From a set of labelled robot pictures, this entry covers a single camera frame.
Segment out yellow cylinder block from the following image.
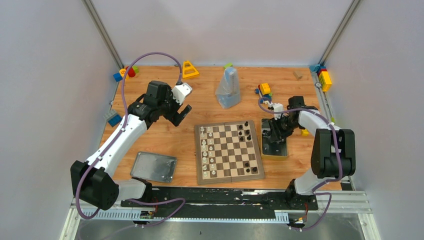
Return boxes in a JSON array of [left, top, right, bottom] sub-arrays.
[[119, 68, 130, 80]]

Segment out blue cube block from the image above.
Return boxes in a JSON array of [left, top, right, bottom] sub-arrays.
[[112, 72, 123, 82]]

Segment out red cylinder block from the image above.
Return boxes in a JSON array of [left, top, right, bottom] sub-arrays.
[[125, 66, 136, 78]]

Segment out silver tin lid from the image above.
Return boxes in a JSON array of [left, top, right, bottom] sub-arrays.
[[130, 151, 177, 183]]

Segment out blue lego brick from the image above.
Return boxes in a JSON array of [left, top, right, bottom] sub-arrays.
[[106, 114, 122, 127]]

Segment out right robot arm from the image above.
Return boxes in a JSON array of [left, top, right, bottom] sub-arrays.
[[268, 96, 356, 209]]

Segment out green block behind bag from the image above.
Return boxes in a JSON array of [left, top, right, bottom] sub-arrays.
[[223, 62, 233, 69]]

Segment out grey lego brick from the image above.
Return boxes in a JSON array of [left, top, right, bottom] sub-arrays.
[[103, 109, 118, 121]]

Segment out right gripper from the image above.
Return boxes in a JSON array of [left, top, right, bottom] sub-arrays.
[[267, 114, 301, 143]]

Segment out silver metal tin box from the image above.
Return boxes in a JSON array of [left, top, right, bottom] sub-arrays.
[[260, 118, 289, 160]]

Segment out small yellow block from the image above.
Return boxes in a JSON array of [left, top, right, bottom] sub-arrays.
[[300, 129, 309, 137]]

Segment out stacked coloured bricks corner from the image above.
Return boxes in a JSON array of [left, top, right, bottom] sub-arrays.
[[309, 64, 332, 93]]

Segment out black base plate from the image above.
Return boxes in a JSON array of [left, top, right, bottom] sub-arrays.
[[140, 186, 319, 211]]

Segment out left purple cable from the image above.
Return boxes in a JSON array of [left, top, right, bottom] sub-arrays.
[[75, 51, 186, 229]]

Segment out small wooden block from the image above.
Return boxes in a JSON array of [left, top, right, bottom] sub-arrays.
[[293, 71, 303, 80]]

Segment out wooden chess board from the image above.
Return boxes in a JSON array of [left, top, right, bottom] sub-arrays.
[[194, 120, 265, 185]]

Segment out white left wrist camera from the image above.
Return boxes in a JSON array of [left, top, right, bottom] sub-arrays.
[[171, 82, 193, 106]]

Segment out toy car blocks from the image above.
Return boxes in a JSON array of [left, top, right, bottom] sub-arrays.
[[254, 83, 273, 104]]

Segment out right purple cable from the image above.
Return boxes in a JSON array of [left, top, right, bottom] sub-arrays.
[[257, 96, 344, 232]]

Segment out purple cable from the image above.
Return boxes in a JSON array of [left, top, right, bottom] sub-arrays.
[[257, 96, 344, 232], [75, 51, 186, 229]]

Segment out clear bubble wrap bag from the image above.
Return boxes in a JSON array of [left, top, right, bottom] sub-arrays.
[[215, 67, 241, 109]]

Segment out yellow trapezoid toy block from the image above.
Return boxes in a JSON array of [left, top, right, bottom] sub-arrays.
[[182, 60, 200, 79]]

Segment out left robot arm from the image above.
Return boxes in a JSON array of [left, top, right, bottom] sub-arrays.
[[70, 80, 193, 211]]

